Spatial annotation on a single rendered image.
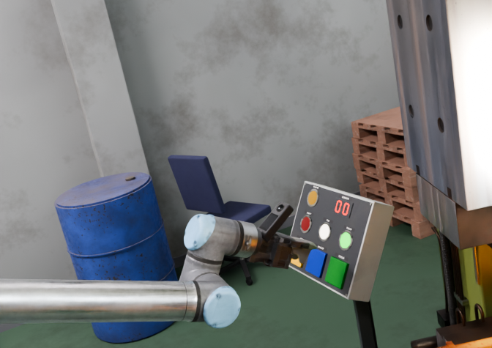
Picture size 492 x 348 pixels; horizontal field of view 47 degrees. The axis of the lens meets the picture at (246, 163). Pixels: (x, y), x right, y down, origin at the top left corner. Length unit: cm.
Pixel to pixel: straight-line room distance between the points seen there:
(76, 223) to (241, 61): 178
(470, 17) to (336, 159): 386
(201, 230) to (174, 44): 290
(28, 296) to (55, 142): 290
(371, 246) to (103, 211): 199
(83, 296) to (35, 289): 9
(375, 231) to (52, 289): 87
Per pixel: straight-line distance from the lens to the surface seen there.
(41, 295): 119
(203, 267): 138
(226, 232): 138
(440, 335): 141
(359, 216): 162
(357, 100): 483
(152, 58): 410
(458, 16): 97
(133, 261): 340
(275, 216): 148
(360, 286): 163
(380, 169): 426
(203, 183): 374
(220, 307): 126
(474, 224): 111
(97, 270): 345
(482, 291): 151
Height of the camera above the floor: 177
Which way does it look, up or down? 15 degrees down
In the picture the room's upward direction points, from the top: 12 degrees counter-clockwise
